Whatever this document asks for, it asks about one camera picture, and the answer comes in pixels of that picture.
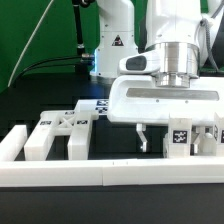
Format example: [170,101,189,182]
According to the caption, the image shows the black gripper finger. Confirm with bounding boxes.
[191,126,206,140]
[136,123,148,152]

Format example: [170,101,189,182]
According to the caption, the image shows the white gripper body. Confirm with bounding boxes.
[107,51,224,126]

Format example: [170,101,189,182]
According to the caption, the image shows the white chair seat part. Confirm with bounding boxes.
[163,133,224,158]

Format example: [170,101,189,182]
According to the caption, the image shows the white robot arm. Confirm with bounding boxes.
[90,0,224,150]

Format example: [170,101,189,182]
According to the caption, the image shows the white U-shaped obstacle fence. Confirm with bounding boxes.
[0,125,224,187]

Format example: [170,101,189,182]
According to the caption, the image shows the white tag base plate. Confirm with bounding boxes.
[74,99,108,115]

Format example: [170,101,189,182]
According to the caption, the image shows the white chair backrest frame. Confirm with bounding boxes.
[24,110,99,161]

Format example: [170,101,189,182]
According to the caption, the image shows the black cables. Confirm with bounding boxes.
[14,53,96,79]

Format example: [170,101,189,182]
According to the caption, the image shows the black camera pole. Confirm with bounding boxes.
[71,0,85,55]

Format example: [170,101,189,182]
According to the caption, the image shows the white cable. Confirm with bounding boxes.
[6,0,54,88]

